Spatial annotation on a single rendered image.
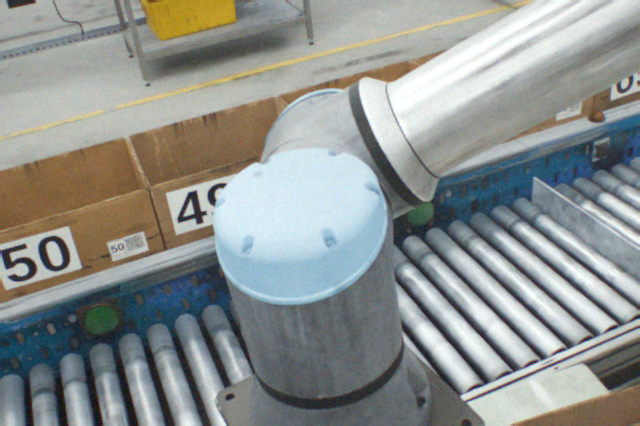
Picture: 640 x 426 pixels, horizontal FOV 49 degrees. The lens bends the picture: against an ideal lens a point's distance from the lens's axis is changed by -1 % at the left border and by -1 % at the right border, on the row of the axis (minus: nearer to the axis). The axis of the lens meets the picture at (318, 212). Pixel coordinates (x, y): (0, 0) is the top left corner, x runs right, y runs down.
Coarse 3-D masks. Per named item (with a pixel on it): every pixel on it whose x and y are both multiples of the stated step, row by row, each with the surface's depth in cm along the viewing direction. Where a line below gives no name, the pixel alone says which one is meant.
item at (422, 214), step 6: (426, 204) 170; (414, 210) 169; (420, 210) 170; (426, 210) 171; (432, 210) 172; (408, 216) 170; (414, 216) 170; (420, 216) 171; (426, 216) 171; (414, 222) 171; (420, 222) 172
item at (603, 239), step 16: (544, 192) 177; (544, 208) 179; (560, 208) 172; (576, 208) 166; (560, 224) 174; (576, 224) 168; (592, 224) 162; (592, 240) 164; (608, 240) 159; (624, 240) 154; (608, 256) 161; (624, 256) 155
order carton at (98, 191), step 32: (64, 160) 167; (96, 160) 170; (128, 160) 174; (0, 192) 165; (32, 192) 168; (64, 192) 171; (96, 192) 174; (128, 192) 178; (0, 224) 168; (32, 224) 141; (64, 224) 144; (96, 224) 147; (128, 224) 150; (96, 256) 150; (128, 256) 154; (0, 288) 145; (32, 288) 148
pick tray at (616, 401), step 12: (600, 396) 114; (612, 396) 114; (624, 396) 115; (636, 396) 116; (564, 408) 112; (576, 408) 113; (588, 408) 114; (600, 408) 115; (612, 408) 116; (624, 408) 117; (636, 408) 117; (528, 420) 111; (540, 420) 112; (552, 420) 113; (564, 420) 114; (576, 420) 115; (588, 420) 116; (600, 420) 117; (612, 420) 117; (624, 420) 118; (636, 420) 119
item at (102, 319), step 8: (88, 312) 148; (96, 312) 148; (104, 312) 149; (112, 312) 150; (88, 320) 148; (96, 320) 149; (104, 320) 150; (112, 320) 150; (88, 328) 149; (96, 328) 150; (104, 328) 151; (112, 328) 152
